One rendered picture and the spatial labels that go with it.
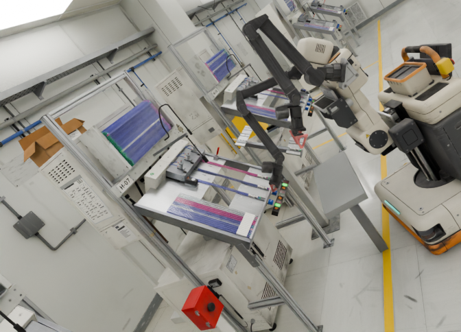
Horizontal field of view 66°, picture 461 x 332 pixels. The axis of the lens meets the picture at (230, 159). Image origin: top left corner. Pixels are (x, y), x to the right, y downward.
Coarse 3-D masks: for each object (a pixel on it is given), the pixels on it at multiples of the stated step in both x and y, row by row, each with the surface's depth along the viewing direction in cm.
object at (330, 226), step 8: (272, 160) 268; (288, 168) 271; (288, 176) 272; (296, 184) 273; (296, 192) 277; (304, 192) 275; (304, 200) 278; (312, 200) 280; (312, 208) 280; (320, 216) 282; (336, 216) 286; (320, 224) 285; (328, 224) 284; (336, 224) 278; (312, 232) 290; (328, 232) 276
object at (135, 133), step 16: (128, 112) 228; (144, 112) 235; (112, 128) 209; (128, 128) 219; (144, 128) 229; (160, 128) 240; (112, 144) 208; (128, 144) 214; (144, 144) 224; (128, 160) 210
